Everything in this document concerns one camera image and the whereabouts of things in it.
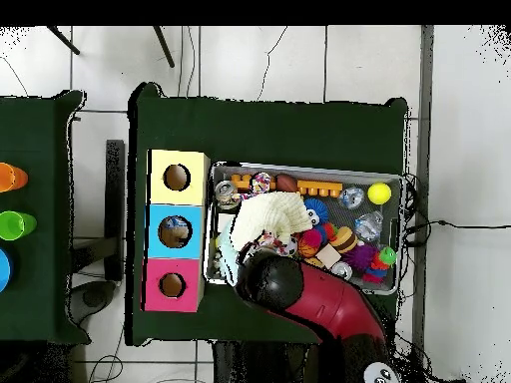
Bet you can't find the cream waffle cloth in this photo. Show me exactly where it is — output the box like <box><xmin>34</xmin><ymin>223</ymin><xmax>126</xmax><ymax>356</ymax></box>
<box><xmin>231</xmin><ymin>191</ymin><xmax>314</xmax><ymax>252</ymax></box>

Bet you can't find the mint green waffle cloth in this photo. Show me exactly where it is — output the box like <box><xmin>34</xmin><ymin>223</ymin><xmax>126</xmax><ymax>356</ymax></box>
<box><xmin>217</xmin><ymin>222</ymin><xmax>242</xmax><ymax>286</ymax></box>

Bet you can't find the shallow silver mesh bin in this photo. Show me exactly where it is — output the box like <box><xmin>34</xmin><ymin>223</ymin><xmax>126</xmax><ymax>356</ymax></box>
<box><xmin>202</xmin><ymin>161</ymin><xmax>404</xmax><ymax>296</ymax></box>

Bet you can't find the wooden box with three holes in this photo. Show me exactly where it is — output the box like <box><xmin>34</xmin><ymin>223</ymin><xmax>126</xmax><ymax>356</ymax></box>
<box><xmin>141</xmin><ymin>149</ymin><xmax>212</xmax><ymax>313</ymax></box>

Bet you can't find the crushed metal can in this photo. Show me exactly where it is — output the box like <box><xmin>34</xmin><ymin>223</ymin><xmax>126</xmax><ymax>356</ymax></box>
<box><xmin>214</xmin><ymin>180</ymin><xmax>241</xmax><ymax>210</ymax></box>

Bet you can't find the blue spiky rubber ball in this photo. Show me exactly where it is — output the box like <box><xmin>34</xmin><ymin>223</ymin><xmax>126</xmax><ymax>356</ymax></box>
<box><xmin>303</xmin><ymin>197</ymin><xmax>330</xmax><ymax>226</ymax></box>

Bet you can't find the orange toy block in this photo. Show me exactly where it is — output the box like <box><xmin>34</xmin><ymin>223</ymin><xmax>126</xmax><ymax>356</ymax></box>
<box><xmin>296</xmin><ymin>180</ymin><xmax>344</xmax><ymax>198</ymax></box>

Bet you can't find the dark green table cloth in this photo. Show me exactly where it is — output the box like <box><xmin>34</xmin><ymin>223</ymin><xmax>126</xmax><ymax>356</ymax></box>
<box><xmin>0</xmin><ymin>89</ymin><xmax>92</xmax><ymax>346</ymax></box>
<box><xmin>125</xmin><ymin>81</ymin><xmax>409</xmax><ymax>347</ymax></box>

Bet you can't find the tan brown toy burger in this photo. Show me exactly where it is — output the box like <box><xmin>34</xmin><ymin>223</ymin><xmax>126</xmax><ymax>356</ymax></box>
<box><xmin>329</xmin><ymin>225</ymin><xmax>359</xmax><ymax>254</ymax></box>

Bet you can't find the purple spiky ball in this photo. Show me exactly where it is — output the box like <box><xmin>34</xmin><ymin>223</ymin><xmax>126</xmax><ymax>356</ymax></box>
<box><xmin>341</xmin><ymin>243</ymin><xmax>377</xmax><ymax>272</ymax></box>

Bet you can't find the yellow ball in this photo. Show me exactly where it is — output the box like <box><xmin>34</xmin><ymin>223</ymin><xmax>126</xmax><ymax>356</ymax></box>
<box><xmin>366</xmin><ymin>182</ymin><xmax>393</xmax><ymax>205</ymax></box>

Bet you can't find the grey round stand foot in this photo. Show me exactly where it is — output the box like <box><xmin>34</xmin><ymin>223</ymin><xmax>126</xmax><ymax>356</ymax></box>
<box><xmin>67</xmin><ymin>280</ymin><xmax>117</xmax><ymax>325</ymax></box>

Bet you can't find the black tripod leg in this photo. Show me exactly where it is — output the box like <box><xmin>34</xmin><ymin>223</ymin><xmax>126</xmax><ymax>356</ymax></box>
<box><xmin>46</xmin><ymin>25</ymin><xmax>81</xmax><ymax>56</ymax></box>
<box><xmin>153</xmin><ymin>25</ymin><xmax>176</xmax><ymax>69</ymax></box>

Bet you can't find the green plastic cup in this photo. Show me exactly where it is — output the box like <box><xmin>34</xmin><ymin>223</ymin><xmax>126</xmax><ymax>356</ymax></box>
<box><xmin>0</xmin><ymin>209</ymin><xmax>38</xmax><ymax>241</ymax></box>

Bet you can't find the orange plastic cup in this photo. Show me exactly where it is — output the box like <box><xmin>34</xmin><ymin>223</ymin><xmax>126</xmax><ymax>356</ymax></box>
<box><xmin>0</xmin><ymin>162</ymin><xmax>29</xmax><ymax>193</ymax></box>

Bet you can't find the blue plastic cup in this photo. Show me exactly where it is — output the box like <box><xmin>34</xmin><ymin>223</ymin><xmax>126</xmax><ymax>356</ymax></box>
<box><xmin>0</xmin><ymin>247</ymin><xmax>13</xmax><ymax>293</ymax></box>

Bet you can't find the black power cable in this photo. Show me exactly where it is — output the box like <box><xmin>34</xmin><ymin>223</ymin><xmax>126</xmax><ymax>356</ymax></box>
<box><xmin>402</xmin><ymin>218</ymin><xmax>511</xmax><ymax>231</ymax></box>

